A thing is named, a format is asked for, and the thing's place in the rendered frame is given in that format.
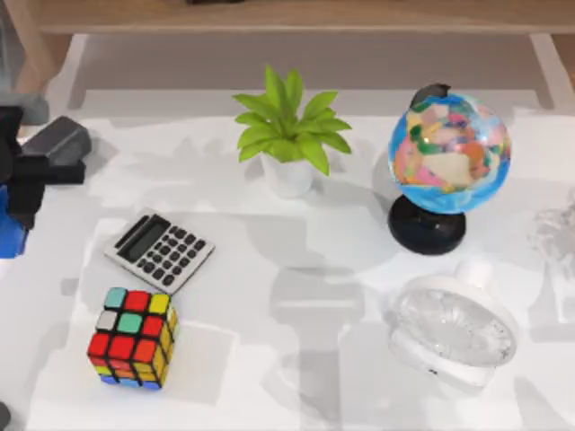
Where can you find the colourful globe on black stand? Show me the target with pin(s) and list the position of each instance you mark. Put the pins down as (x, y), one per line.
(449, 148)

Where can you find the blue block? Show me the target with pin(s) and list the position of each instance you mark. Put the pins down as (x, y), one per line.
(11, 238)

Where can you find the wooden shelf unit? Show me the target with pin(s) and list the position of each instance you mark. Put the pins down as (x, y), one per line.
(269, 18)

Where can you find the silver calculator with black keys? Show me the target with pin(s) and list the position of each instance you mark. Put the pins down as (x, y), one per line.
(157, 251)

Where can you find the grey rounded box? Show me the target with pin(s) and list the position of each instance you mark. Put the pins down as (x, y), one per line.
(58, 139)

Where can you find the multicoloured puzzle cube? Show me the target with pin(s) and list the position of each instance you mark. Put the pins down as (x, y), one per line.
(130, 341)

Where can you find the small white desk fan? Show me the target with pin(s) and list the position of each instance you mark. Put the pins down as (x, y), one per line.
(453, 332)

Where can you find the green plant in white pot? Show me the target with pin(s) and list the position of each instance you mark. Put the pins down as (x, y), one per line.
(287, 134)

